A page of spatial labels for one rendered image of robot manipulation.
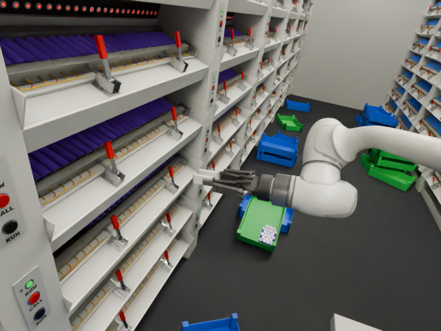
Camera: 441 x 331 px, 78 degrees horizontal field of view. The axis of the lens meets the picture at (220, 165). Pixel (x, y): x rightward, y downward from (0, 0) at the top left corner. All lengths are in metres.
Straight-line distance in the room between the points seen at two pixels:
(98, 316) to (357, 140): 0.80
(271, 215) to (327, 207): 0.86
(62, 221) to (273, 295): 0.98
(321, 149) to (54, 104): 0.60
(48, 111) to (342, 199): 0.62
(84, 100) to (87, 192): 0.19
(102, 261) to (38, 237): 0.25
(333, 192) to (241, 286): 0.72
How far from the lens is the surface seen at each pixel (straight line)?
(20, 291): 0.53
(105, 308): 0.88
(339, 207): 0.73
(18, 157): 0.42
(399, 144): 0.68
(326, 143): 0.77
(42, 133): 0.44
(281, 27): 2.25
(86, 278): 0.70
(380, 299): 1.55
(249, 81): 1.59
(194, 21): 0.90
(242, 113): 1.64
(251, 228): 1.51
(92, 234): 0.72
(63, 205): 0.56
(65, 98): 0.49
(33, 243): 0.50
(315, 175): 0.74
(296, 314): 1.30
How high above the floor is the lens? 1.03
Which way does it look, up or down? 30 degrees down
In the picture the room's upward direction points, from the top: 9 degrees clockwise
